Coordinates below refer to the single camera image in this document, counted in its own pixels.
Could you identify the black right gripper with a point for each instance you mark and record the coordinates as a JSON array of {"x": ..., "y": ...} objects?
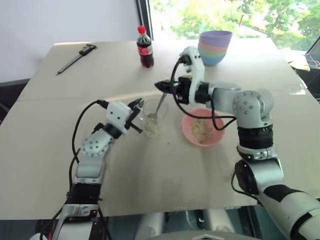
[{"x": 182, "y": 90}]

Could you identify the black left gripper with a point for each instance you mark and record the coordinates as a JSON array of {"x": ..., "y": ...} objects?
[{"x": 133, "y": 116}]

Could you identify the metal spoon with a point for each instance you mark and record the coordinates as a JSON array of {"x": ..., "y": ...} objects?
[{"x": 160, "y": 105}]

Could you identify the clear glass mug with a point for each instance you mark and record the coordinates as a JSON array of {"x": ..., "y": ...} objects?
[{"x": 156, "y": 125}]

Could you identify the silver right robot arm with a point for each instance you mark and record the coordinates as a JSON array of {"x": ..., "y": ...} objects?
[{"x": 250, "y": 105}]

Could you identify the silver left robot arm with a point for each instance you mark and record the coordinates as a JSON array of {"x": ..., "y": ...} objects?
[{"x": 95, "y": 147}]

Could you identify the dry oatmeal portion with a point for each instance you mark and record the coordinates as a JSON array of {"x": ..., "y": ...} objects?
[
  {"x": 152, "y": 128},
  {"x": 203, "y": 130}
]

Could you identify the green stacked bowl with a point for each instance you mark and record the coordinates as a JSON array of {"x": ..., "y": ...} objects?
[{"x": 203, "y": 52}]

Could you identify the blue stacked bowl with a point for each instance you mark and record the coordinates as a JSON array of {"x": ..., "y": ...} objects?
[{"x": 211, "y": 60}]

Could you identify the pink stacked bowl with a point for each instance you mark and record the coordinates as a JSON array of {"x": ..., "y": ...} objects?
[{"x": 202, "y": 47}]

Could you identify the purple stacked bowl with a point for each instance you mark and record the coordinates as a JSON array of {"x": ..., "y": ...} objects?
[{"x": 216, "y": 38}]

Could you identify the cola bottle with red cap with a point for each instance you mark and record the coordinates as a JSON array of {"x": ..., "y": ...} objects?
[{"x": 145, "y": 50}]

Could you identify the black vernier caliper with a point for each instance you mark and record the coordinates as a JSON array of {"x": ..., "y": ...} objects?
[{"x": 75, "y": 58}]

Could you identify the silver rounded shape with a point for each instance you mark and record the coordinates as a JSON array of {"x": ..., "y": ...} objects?
[
  {"x": 151, "y": 225},
  {"x": 221, "y": 221}
]

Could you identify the black chair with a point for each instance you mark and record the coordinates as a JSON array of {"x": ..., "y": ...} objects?
[{"x": 11, "y": 92}]

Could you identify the black side furniture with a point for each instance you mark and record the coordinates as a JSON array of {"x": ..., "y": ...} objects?
[{"x": 311, "y": 82}]

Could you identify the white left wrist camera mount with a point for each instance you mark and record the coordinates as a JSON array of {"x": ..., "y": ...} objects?
[{"x": 117, "y": 113}]

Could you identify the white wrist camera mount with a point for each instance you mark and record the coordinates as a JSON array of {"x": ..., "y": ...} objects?
[
  {"x": 197, "y": 70},
  {"x": 117, "y": 113}
]

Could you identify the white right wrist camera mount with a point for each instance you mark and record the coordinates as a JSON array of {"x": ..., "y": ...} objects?
[{"x": 197, "y": 70}]

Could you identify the dark window frame post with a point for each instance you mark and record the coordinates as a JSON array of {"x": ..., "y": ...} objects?
[{"x": 144, "y": 17}]

